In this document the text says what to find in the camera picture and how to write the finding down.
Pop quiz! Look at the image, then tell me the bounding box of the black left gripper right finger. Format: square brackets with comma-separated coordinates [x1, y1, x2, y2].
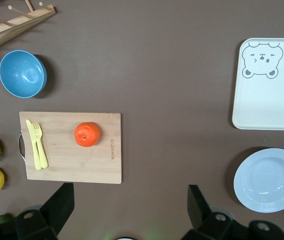
[183, 184, 234, 240]

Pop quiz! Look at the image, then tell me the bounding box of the bamboo cutting board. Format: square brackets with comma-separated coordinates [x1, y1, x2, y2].
[18, 111, 122, 185]

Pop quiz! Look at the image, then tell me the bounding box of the yellow plastic fork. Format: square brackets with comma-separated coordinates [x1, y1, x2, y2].
[31, 121, 49, 169]

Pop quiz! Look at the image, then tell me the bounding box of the blue bowl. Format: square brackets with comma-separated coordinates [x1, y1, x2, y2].
[0, 49, 48, 99]

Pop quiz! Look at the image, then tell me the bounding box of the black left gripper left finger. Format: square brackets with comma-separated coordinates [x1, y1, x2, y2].
[14, 183, 75, 240]

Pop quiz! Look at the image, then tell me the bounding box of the orange fruit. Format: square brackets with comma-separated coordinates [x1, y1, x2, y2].
[74, 121, 101, 148]

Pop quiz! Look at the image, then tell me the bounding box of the yellow plastic knife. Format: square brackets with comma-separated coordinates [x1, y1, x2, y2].
[25, 119, 43, 171]

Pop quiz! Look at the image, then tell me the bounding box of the wooden dish rack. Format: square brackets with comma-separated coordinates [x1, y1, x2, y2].
[0, 0, 57, 56]

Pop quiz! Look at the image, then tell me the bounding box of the cream bear print tray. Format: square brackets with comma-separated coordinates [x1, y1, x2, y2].
[232, 37, 284, 132]

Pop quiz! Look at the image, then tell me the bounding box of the white round plate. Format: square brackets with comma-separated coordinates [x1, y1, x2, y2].
[233, 147, 284, 213]

